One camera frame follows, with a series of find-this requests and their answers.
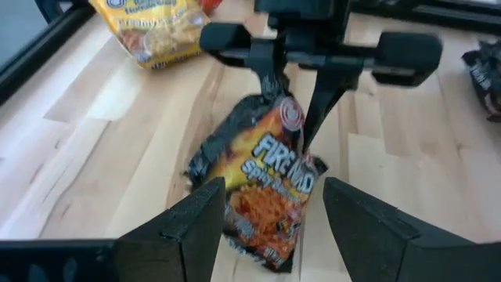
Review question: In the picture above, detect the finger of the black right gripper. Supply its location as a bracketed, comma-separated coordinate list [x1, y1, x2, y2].
[302, 64, 362, 154]
[249, 38, 291, 99]

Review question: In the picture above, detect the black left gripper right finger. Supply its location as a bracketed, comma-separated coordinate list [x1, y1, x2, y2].
[323, 175, 423, 282]

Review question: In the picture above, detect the yellow Maruchan noodle packet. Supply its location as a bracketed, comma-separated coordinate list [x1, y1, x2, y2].
[88, 0, 211, 71]

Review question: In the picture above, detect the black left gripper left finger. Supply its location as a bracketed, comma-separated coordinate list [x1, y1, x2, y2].
[114, 175, 228, 282]

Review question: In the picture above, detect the red Maruchan noodle packet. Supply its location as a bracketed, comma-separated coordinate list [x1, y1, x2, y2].
[197, 0, 224, 15]

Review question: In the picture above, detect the black Fire Noodle packet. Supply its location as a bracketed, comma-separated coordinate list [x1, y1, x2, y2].
[186, 92, 328, 273]
[461, 38, 501, 122]

